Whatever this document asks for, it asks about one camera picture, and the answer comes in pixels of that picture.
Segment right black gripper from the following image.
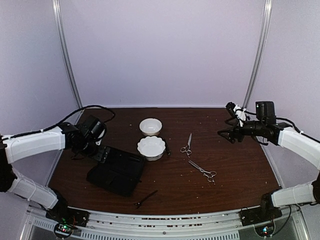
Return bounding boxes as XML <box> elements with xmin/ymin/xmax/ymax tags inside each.
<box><xmin>217</xmin><ymin>116</ymin><xmax>265</xmax><ymax>144</ymax></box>

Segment silver thinning scissors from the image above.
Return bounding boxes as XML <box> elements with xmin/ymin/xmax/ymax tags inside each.
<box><xmin>188</xmin><ymin>160</ymin><xmax>217</xmax><ymax>185</ymax></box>

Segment black zippered tool case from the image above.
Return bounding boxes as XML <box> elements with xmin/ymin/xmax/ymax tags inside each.
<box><xmin>86</xmin><ymin>146</ymin><xmax>146</xmax><ymax>197</ymax></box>

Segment black hair clip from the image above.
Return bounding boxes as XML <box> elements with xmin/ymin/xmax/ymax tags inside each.
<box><xmin>133</xmin><ymin>190</ymin><xmax>158</xmax><ymax>209</ymax></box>

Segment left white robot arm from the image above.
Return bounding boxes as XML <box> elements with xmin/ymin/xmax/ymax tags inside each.
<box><xmin>0</xmin><ymin>116</ymin><xmax>108</xmax><ymax>222</ymax></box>

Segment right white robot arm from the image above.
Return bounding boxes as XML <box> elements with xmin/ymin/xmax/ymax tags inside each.
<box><xmin>217</xmin><ymin>101</ymin><xmax>320</xmax><ymax>221</ymax></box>

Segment silver straight scissors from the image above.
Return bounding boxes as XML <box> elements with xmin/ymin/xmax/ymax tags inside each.
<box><xmin>180</xmin><ymin>133</ymin><xmax>192</xmax><ymax>158</ymax></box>

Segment scalloped white bowl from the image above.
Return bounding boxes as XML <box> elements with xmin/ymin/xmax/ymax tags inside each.
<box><xmin>137</xmin><ymin>136</ymin><xmax>166</xmax><ymax>161</ymax></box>

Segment round white bowl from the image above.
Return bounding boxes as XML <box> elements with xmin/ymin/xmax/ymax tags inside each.
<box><xmin>139</xmin><ymin>118</ymin><xmax>163</xmax><ymax>136</ymax></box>

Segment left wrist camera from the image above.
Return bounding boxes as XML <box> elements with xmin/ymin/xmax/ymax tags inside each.
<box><xmin>92</xmin><ymin>124</ymin><xmax>107</xmax><ymax>146</ymax></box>

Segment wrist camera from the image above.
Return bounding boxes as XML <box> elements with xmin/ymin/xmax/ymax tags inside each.
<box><xmin>92</xmin><ymin>124</ymin><xmax>107</xmax><ymax>146</ymax></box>
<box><xmin>225</xmin><ymin>102</ymin><xmax>247</xmax><ymax>127</ymax></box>

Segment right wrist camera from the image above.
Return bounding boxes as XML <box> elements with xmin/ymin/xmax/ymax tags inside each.
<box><xmin>225</xmin><ymin>102</ymin><xmax>247</xmax><ymax>127</ymax></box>

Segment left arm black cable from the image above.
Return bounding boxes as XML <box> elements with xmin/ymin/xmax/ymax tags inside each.
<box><xmin>37</xmin><ymin>105</ymin><xmax>116</xmax><ymax>133</ymax></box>

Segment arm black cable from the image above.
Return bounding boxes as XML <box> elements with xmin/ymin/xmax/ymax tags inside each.
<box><xmin>37</xmin><ymin>105</ymin><xmax>116</xmax><ymax>133</ymax></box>
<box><xmin>274</xmin><ymin>116</ymin><xmax>307</xmax><ymax>136</ymax></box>

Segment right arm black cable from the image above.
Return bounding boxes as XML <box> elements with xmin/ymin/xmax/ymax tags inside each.
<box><xmin>274</xmin><ymin>116</ymin><xmax>307</xmax><ymax>136</ymax></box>

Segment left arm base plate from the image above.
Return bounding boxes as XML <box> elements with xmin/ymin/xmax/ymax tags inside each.
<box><xmin>45</xmin><ymin>208</ymin><xmax>90</xmax><ymax>227</ymax></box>

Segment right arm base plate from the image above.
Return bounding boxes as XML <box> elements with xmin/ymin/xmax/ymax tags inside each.
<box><xmin>239</xmin><ymin>207</ymin><xmax>283</xmax><ymax>226</ymax></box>

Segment aluminium front rail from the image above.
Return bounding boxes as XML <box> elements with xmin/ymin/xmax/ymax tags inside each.
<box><xmin>24</xmin><ymin>197</ymin><xmax>311</xmax><ymax>240</ymax></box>

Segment right aluminium corner post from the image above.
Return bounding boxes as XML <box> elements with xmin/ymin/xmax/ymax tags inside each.
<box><xmin>243</xmin><ymin>0</ymin><xmax>273</xmax><ymax>108</ymax></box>

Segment aluminium corner post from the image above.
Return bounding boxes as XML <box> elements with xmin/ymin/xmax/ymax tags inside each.
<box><xmin>243</xmin><ymin>0</ymin><xmax>273</xmax><ymax>108</ymax></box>
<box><xmin>52</xmin><ymin>0</ymin><xmax>83</xmax><ymax>108</ymax></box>

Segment left aluminium corner post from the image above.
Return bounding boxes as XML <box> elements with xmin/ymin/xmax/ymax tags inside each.
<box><xmin>52</xmin><ymin>0</ymin><xmax>83</xmax><ymax>108</ymax></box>

